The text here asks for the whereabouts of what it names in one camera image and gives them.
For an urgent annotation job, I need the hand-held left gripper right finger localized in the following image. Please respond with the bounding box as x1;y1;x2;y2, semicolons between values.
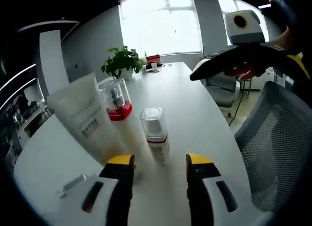
186;152;244;226

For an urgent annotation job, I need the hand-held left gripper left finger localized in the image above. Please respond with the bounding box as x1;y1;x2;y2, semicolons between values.
80;154;135;226

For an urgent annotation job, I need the tall white skincare tube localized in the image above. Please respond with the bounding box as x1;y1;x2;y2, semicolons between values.
46;72;130;166

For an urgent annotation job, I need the red collar skincare pump bottle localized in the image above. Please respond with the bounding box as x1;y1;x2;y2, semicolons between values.
97;78;147;161

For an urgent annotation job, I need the person's right hand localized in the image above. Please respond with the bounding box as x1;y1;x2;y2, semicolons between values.
274;27;306;57

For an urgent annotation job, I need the grey padded office chair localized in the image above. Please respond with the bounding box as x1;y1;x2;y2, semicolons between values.
205;73;238;117

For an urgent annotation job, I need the white mesh office chair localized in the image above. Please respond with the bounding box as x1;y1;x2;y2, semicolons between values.
234;81;312;213

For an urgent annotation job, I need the red box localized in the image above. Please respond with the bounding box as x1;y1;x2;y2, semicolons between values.
145;54;162;67

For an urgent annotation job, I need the potted green plant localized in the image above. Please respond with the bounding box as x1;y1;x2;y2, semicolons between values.
101;46;146;80

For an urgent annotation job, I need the metal frame stool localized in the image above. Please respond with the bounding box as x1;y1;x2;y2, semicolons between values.
237;74;253;99

